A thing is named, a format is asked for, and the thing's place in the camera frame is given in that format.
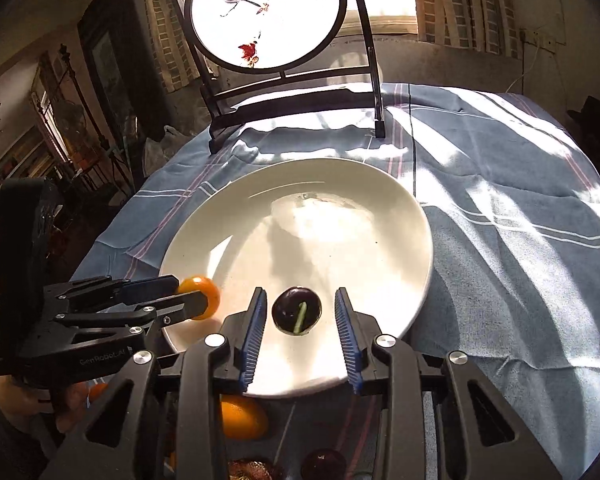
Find dark cherry with stem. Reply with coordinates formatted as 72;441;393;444
272;286;322;336

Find checked curtain right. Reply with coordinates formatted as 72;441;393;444
415;0;521;60

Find plastic bags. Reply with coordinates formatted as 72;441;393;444
142;125;192;178

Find person left hand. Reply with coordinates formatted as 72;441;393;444
0;376;88;434

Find black thin cable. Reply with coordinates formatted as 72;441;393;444
406;82;420;198

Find round painted screen stand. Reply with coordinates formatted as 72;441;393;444
172;0;386;154

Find orange mandarin near plate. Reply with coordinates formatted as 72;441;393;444
221;396;268;441

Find dark red cherry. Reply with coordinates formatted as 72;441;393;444
300;448;347;480

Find dark framed picture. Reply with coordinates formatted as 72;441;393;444
78;0;162;143

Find checked curtain left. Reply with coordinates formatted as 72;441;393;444
144;0;214;96

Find blue striped tablecloth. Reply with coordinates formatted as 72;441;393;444
74;84;600;479

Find dried brown fruit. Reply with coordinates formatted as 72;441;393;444
227;457;284;480

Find checked curtain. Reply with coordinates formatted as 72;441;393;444
144;0;214;96
415;0;521;60

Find white oval plate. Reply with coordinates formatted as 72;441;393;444
160;158;434;398

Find small yellow-orange kumquat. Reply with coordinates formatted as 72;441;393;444
176;274;222;322

